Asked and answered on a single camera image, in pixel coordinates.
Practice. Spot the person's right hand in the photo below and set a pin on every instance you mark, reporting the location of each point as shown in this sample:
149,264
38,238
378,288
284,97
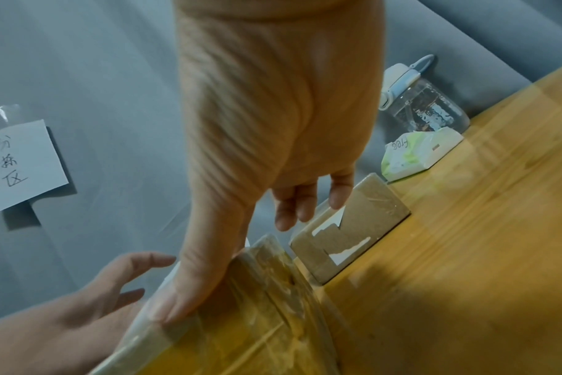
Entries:
271,110

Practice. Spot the person's left hand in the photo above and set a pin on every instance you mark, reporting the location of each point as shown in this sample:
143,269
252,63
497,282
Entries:
91,304

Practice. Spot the large tape-wrapped cardboard box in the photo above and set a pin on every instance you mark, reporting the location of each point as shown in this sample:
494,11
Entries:
244,329

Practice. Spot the person's left forearm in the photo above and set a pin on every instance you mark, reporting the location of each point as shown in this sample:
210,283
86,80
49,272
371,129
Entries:
26,351

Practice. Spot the small brown cardboard box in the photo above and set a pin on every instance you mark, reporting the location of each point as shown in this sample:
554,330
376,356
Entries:
355,234

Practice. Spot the white green tissue pack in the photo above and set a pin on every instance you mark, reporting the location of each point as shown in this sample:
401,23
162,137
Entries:
415,157

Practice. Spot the clear bottle with white lid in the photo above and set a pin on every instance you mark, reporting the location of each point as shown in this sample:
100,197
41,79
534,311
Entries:
424,106

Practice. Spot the white handwritten paper note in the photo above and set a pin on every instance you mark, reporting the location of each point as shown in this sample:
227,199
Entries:
21,164

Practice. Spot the clear tape strip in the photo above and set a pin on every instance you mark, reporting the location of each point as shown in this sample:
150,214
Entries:
8,113

